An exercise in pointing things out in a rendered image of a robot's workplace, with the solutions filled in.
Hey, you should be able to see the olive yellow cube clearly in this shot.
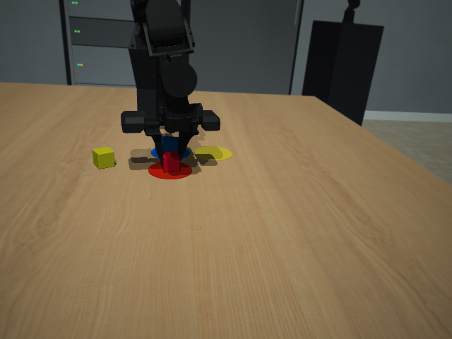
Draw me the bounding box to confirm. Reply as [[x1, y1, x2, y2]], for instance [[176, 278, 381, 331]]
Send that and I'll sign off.
[[93, 147, 115, 169]]

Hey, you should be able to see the red circle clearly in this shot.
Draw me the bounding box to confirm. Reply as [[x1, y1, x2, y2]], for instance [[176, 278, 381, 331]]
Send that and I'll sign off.
[[148, 162, 192, 179]]

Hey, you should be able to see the red cube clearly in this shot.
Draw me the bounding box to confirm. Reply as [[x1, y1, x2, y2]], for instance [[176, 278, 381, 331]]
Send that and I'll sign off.
[[161, 151, 180, 172]]

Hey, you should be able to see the blue circle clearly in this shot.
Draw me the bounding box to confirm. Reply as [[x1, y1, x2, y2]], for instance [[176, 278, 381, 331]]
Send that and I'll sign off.
[[151, 148, 190, 159]]

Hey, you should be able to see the blue block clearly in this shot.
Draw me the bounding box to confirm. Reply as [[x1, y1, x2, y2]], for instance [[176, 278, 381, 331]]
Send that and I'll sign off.
[[162, 136, 179, 152]]

